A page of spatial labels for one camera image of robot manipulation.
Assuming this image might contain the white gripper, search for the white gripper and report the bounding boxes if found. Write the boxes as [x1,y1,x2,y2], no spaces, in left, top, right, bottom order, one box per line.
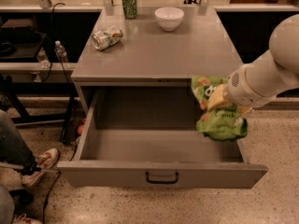
[207,64,277,114]

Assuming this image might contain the green rice chip bag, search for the green rice chip bag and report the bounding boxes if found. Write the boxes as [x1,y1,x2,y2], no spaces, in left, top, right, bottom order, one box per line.
[191,76,248,142]

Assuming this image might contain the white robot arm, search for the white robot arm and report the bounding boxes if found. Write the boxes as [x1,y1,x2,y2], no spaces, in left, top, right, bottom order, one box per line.
[207,15,299,111]

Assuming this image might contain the open grey top drawer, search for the open grey top drawer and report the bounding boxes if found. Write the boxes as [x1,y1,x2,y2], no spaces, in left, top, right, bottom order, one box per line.
[58,87,267,189]

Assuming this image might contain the white ceramic bowl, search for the white ceramic bowl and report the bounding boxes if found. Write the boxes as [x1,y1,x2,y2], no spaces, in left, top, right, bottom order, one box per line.
[155,7,184,31]

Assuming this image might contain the grey metal cabinet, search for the grey metal cabinet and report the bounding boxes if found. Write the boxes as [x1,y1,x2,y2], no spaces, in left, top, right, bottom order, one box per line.
[72,6,242,110]

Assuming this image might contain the silver can lying sideways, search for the silver can lying sideways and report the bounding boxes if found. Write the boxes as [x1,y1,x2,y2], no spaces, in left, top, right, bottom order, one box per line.
[92,25,123,50]

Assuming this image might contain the upright green soda can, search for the upright green soda can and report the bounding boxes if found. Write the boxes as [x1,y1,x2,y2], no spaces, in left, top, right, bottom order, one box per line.
[122,0,137,19]

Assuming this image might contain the clear plastic water bottle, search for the clear plastic water bottle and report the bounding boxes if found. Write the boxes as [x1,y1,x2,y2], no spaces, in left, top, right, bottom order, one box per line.
[55,40,69,67]

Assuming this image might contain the white and red sneaker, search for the white and red sneaker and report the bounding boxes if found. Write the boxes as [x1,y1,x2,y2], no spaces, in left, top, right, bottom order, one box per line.
[21,147,60,189]

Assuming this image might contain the black side table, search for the black side table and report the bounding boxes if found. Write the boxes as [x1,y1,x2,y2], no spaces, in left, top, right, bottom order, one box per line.
[0,18,47,63]

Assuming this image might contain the person leg in jeans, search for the person leg in jeans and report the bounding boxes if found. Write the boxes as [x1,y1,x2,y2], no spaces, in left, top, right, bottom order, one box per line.
[0,110,37,168]

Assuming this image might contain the black drawer handle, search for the black drawer handle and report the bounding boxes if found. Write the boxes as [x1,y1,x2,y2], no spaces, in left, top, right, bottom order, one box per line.
[145,172,179,185]

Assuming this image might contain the black cable on floor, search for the black cable on floor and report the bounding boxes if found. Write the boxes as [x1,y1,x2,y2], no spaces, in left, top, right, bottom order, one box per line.
[41,140,78,224]

